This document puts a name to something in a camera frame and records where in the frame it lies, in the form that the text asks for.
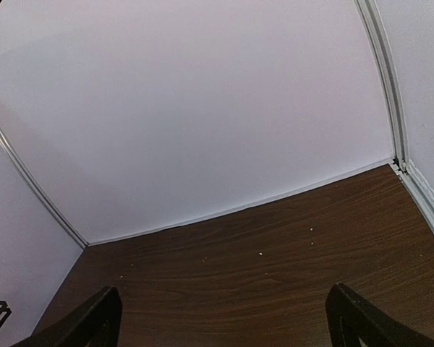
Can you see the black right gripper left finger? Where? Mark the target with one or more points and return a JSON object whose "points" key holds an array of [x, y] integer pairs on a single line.
{"points": [[96, 322]]}

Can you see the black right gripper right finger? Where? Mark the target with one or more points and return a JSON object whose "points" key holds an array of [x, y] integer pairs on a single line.
{"points": [[354, 321]]}

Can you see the right aluminium corner post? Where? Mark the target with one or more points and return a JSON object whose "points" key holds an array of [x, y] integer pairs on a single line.
{"points": [[412, 179]]}

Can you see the aluminium corner post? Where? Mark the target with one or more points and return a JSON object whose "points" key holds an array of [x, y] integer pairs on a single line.
{"points": [[38, 191], [412, 179]]}

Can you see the left aluminium corner post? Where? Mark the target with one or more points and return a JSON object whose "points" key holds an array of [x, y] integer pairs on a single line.
{"points": [[38, 191]]}

